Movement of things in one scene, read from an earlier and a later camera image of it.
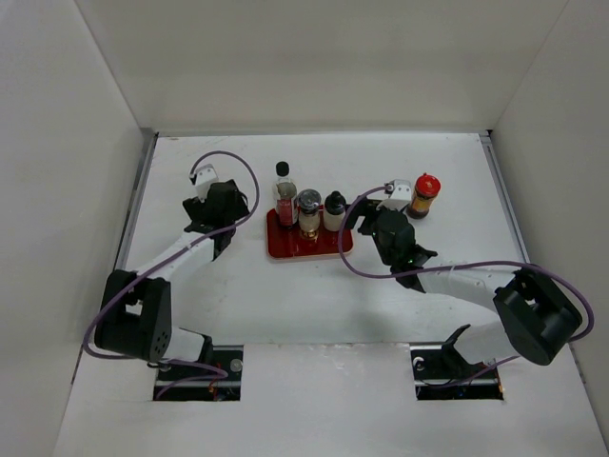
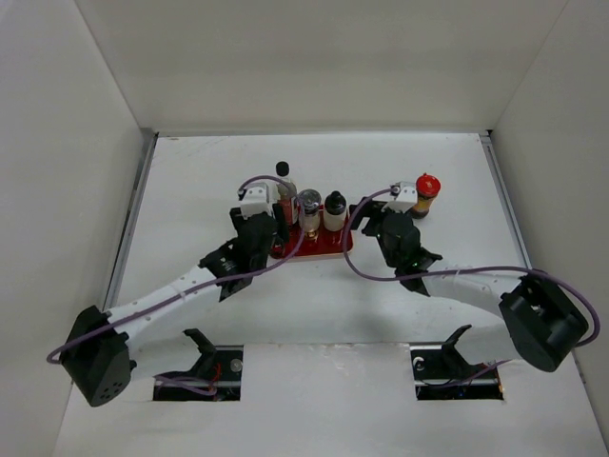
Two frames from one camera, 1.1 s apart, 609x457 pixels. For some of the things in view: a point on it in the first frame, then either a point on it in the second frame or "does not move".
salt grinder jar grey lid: x=308 y=208 does not move
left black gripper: x=196 y=208 -> x=281 y=230
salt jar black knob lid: x=334 y=211 does not move
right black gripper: x=363 y=207 does not move
